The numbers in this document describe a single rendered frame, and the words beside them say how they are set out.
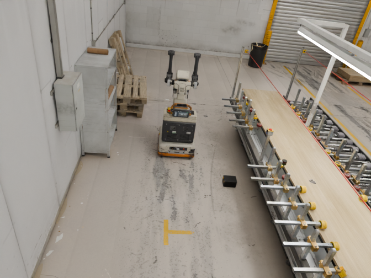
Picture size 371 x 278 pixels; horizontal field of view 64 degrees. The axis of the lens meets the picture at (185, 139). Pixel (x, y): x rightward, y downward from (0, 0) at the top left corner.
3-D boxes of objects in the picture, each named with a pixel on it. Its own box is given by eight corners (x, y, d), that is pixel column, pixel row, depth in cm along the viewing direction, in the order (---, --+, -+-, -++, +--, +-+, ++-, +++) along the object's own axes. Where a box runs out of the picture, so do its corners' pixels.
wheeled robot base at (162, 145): (194, 159, 508) (196, 147, 494) (157, 156, 501) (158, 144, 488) (191, 138, 564) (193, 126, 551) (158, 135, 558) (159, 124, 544)
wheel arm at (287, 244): (282, 247, 262) (284, 244, 260) (281, 243, 265) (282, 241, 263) (335, 248, 268) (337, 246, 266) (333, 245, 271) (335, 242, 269)
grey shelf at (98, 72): (81, 156, 484) (73, 64, 400) (93, 128, 559) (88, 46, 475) (109, 158, 489) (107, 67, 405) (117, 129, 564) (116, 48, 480)
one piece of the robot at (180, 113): (190, 120, 477) (192, 111, 458) (169, 118, 473) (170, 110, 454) (190, 114, 483) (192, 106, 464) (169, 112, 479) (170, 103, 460)
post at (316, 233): (298, 264, 285) (316, 231, 259) (297, 261, 288) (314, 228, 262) (302, 264, 285) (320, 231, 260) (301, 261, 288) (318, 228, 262)
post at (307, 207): (291, 238, 302) (307, 205, 276) (290, 235, 305) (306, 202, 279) (295, 238, 303) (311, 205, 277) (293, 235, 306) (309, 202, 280)
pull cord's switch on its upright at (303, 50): (285, 103, 586) (303, 48, 526) (282, 100, 598) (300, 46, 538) (289, 104, 586) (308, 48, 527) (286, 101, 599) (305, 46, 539)
